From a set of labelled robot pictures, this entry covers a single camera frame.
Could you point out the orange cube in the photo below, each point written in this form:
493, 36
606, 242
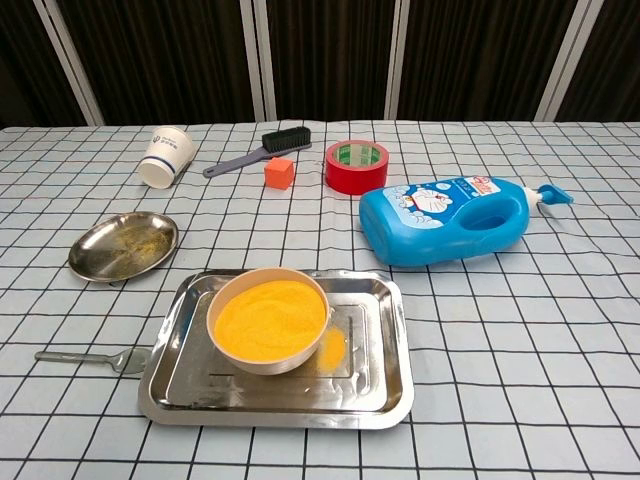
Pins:
277, 175

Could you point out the blue pump detergent bottle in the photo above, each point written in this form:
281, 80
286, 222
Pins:
410, 235

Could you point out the white grid-patterned tablecloth table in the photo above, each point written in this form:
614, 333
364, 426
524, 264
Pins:
500, 350

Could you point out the black screen panel white frame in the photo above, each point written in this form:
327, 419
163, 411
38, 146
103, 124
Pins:
330, 60
20, 60
165, 60
615, 60
475, 60

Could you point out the rectangular steel tray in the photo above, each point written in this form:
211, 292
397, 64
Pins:
300, 395

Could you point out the metal spoon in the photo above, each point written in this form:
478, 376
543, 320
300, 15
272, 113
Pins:
60, 356

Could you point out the round steel plate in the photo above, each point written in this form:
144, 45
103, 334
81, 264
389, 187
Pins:
120, 247

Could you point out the white paper cup blue logo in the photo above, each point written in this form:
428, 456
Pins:
167, 150

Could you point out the beige bowl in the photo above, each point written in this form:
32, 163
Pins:
265, 368

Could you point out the grey brush black bristles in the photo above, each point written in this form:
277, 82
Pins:
287, 139

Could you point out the red tape roll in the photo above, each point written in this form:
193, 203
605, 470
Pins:
350, 181

